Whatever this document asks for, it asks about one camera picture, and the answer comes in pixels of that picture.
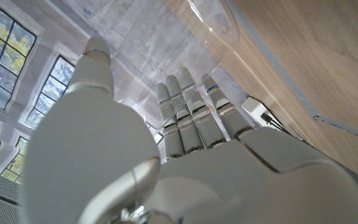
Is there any white power strip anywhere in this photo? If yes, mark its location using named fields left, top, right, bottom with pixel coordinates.
left=240, top=96, right=292, bottom=135

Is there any grey tape outline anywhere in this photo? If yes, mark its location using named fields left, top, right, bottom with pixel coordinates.
left=224, top=0, right=358, bottom=146

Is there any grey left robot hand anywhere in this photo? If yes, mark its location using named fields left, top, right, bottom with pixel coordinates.
left=20, top=37, right=358, bottom=224

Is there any printed window backdrop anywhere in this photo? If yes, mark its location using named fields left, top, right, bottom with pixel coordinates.
left=0, top=0, right=261, bottom=185

